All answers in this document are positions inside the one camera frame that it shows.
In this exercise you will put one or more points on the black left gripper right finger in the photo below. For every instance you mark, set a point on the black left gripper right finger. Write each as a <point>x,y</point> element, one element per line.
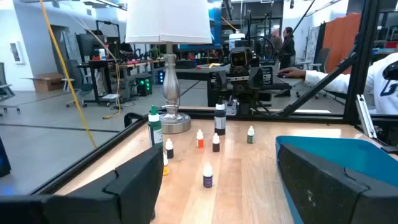
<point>326,199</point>

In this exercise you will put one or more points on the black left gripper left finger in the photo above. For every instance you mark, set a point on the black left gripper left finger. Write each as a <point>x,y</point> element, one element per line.
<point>124,193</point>

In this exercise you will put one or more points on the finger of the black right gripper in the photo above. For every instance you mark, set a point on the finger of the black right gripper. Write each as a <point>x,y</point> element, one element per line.
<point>252,89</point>
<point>239,89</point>

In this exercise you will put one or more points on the large black colouring bottle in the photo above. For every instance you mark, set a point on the large black colouring bottle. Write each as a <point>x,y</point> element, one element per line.
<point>219,123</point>

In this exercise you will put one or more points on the small green dropper bottle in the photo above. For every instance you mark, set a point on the small green dropper bottle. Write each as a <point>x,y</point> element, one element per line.
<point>250,139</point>

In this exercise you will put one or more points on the small black dropper bottle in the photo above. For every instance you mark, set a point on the small black dropper bottle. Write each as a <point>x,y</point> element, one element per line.
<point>169,152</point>

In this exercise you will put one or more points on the small red dropper bottle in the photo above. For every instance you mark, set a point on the small red dropper bottle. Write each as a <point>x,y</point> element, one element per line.
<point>216,147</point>

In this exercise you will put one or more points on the small orange dropper bottle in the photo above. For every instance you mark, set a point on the small orange dropper bottle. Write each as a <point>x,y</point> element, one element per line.
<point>200,143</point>

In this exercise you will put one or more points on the large green colouring bottle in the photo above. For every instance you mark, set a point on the large green colouring bottle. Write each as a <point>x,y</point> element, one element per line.
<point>155,130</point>

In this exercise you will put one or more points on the small purple dropper bottle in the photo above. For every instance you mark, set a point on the small purple dropper bottle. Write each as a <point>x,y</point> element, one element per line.
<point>208,181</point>

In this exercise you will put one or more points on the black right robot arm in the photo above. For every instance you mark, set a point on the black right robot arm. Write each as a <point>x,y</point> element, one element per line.
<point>244,107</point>

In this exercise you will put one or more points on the person's hand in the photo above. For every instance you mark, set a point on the person's hand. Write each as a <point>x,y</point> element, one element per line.
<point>292,73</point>

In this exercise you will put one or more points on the person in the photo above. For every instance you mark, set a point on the person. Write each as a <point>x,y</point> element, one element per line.
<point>382,87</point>
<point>276,40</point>
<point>287,49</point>

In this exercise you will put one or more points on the white plastic jug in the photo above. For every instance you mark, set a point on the white plastic jug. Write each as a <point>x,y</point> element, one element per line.
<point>236,39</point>

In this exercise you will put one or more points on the blue plastic bin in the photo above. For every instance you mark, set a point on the blue plastic bin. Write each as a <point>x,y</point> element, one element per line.
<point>342,152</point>

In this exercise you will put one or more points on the grey office chair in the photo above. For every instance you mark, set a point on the grey office chair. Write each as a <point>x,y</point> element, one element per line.
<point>76,77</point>
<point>321,57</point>

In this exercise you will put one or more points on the blue display screen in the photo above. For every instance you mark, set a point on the blue display screen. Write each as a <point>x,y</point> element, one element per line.
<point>216,28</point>

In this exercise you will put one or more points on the computer tower blue lights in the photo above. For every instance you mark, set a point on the computer tower blue lights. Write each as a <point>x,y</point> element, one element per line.
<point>160,77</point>

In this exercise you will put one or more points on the orange fabric partition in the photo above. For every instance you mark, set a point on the orange fabric partition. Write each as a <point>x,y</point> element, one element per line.
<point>340,37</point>

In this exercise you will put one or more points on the silver aluminium bar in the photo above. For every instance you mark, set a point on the silver aluminium bar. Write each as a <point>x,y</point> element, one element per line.
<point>365,116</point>

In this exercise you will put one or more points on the computer tower green lights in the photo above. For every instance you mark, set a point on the computer tower green lights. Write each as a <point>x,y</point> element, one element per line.
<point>143,85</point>

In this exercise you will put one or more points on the wooden top desk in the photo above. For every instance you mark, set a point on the wooden top desk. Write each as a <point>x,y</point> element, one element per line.
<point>136,64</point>

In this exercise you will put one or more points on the dark floor object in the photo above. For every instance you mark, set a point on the dark floor object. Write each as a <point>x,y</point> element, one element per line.
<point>3,158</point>

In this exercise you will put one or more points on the black desk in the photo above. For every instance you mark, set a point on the black desk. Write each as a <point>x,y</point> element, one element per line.
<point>93,63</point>

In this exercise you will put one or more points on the cardboard box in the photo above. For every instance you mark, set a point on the cardboard box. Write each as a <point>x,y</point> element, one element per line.
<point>46,83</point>

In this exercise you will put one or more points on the dark monitor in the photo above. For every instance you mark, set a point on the dark monitor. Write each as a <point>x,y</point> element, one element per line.
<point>90,46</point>

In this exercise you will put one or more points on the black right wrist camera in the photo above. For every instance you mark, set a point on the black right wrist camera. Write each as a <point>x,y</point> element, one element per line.
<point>241,57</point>

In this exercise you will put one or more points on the black frame corner bracket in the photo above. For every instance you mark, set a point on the black frame corner bracket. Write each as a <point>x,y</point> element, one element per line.
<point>128,116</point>

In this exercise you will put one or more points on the black aluminium table frame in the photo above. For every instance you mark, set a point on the black aluminium table frame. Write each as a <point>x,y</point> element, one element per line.
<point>362,62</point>

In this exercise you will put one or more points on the framed wall picture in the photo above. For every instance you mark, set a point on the framed wall picture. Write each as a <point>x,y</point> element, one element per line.
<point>16,52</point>

